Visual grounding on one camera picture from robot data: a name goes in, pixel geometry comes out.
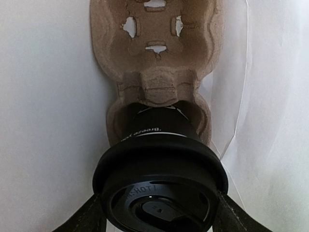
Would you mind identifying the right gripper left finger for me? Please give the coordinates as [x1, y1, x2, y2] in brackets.
[53, 194, 106, 232]

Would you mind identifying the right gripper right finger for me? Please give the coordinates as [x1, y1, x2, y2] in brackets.
[212, 192, 271, 232]

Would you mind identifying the black cup lid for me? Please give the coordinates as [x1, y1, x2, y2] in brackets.
[92, 136, 228, 232]

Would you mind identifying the cream paper bag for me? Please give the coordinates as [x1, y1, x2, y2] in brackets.
[0, 0, 309, 232]

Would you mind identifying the cardboard cup carrier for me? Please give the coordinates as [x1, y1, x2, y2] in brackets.
[90, 0, 224, 145]

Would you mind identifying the black paper coffee cup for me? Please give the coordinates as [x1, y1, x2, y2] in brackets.
[122, 106, 201, 142]

